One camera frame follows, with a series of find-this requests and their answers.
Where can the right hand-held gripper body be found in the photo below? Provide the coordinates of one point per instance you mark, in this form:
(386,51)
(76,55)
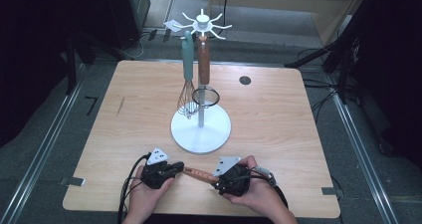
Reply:
(234,180)

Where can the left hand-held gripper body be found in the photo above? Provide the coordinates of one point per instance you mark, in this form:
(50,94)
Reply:
(156,176)

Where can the white utensil rack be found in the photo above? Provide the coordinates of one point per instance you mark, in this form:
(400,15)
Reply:
(200,137)

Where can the person's left hand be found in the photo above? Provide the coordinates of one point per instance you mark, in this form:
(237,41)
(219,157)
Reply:
(146,200)

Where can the person's right hand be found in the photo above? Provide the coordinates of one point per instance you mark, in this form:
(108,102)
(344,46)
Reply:
(262,197)

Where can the grey tape strip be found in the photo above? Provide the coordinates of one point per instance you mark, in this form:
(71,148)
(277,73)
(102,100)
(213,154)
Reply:
(73,181)

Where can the dark tape strip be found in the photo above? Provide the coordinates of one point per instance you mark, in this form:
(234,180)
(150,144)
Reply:
(329,190)

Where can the dark round table grommet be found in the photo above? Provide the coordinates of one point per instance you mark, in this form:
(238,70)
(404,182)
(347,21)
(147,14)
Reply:
(245,80)

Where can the white paper tag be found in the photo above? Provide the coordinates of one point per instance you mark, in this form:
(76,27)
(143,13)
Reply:
(172,25)

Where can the black stand legs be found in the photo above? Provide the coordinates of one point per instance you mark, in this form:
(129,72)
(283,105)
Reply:
(312,56)

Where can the black cabinet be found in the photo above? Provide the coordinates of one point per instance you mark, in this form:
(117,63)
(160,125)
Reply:
(127,15)

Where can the metal floor rail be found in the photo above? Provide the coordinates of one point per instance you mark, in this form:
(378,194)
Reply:
(40,154)
(361,151)

